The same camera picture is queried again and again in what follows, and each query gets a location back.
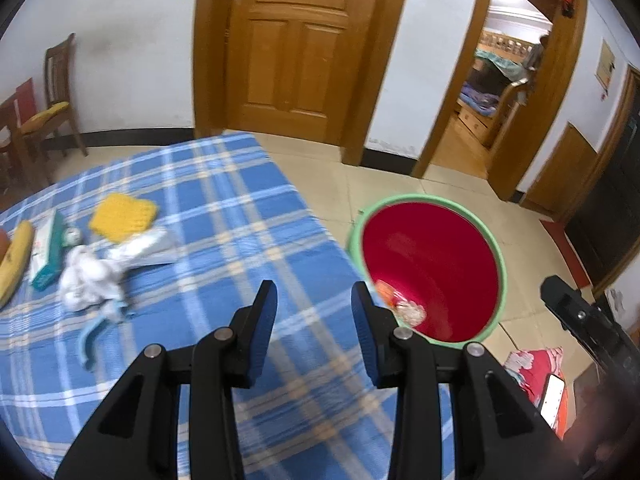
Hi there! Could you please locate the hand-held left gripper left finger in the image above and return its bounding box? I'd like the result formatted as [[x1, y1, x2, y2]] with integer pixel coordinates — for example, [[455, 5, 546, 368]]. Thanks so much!
[[55, 280, 278, 480]]

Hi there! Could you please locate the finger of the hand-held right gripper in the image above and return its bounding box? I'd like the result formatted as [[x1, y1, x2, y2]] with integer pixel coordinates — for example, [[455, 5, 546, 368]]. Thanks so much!
[[540, 275, 640, 376]]

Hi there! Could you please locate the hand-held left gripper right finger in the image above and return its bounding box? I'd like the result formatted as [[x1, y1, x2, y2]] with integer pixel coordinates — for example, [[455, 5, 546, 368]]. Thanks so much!
[[350, 281, 583, 480]]

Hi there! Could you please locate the orange snack packet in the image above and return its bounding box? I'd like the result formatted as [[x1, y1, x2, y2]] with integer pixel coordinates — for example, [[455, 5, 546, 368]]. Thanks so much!
[[395, 300, 427, 326]]

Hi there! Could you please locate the red bin with green rim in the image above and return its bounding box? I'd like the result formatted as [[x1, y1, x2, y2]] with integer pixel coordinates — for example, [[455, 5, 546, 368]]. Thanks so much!
[[350, 194, 507, 347]]

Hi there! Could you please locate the clear plastic wrapper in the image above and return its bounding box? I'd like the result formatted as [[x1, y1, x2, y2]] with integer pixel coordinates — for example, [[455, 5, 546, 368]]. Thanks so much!
[[107, 227, 176, 271]]

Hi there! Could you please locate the light blue face mask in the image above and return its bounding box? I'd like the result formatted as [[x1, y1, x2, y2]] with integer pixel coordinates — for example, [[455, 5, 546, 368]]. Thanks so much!
[[80, 302, 136, 371]]

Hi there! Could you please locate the yellow foam fruit net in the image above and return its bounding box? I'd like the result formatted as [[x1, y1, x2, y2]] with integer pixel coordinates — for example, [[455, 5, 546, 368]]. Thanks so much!
[[90, 195, 158, 243]]

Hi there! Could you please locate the white tissue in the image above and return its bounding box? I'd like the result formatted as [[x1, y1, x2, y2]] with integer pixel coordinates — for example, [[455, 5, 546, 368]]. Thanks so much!
[[59, 246, 126, 313]]

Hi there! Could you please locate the green and white box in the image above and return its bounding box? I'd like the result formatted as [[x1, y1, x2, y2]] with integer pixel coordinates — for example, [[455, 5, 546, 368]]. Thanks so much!
[[29, 210, 68, 291]]

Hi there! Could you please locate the red floor mat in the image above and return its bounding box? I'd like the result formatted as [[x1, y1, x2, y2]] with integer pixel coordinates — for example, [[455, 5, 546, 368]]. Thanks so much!
[[540, 217, 593, 286]]

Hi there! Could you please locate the white smartphone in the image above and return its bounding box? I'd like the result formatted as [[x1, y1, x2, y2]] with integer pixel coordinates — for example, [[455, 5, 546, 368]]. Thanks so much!
[[540, 375, 567, 428]]

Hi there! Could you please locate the red floral cushion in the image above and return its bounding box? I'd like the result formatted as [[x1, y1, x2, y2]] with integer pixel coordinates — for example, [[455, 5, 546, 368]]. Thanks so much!
[[502, 347, 571, 431]]

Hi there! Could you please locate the dark metal door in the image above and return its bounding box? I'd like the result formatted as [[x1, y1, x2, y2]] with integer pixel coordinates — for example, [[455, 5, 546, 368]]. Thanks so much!
[[565, 65, 640, 286]]

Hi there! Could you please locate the blue plaid tablecloth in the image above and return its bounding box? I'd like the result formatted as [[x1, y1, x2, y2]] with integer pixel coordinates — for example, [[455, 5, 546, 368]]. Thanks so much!
[[0, 132, 453, 480]]

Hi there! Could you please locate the low wooden cabinet door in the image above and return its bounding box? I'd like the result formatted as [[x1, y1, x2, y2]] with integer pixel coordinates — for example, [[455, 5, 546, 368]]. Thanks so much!
[[522, 122, 598, 221]]

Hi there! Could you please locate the wooden bunk bed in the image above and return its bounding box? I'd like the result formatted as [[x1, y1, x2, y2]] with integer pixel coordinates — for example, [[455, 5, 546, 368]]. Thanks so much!
[[457, 30, 546, 148]]

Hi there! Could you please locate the yellow banana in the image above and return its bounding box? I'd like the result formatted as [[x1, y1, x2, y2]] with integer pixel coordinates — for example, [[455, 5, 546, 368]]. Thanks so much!
[[0, 221, 36, 308]]

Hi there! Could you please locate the panelled wooden door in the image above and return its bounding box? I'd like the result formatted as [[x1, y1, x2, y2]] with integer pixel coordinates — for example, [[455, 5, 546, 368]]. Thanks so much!
[[225, 0, 358, 133]]

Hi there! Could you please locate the yellow seat cushion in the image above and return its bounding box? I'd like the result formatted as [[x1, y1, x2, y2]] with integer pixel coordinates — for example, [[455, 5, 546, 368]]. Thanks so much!
[[20, 101, 71, 133]]

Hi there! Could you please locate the wooden chair with cushion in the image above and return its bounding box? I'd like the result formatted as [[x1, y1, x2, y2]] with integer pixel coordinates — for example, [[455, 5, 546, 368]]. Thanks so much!
[[20, 32, 88, 158]]

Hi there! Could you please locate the red flat board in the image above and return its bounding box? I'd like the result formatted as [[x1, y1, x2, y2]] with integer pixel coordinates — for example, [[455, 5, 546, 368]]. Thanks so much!
[[15, 77, 36, 126]]

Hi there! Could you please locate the framed wall notice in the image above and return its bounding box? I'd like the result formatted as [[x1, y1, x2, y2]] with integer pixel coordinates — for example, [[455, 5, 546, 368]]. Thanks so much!
[[595, 40, 617, 93]]

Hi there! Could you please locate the wooden doorway frame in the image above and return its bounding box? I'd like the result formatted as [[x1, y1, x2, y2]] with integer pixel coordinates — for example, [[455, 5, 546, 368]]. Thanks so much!
[[412, 0, 588, 201]]

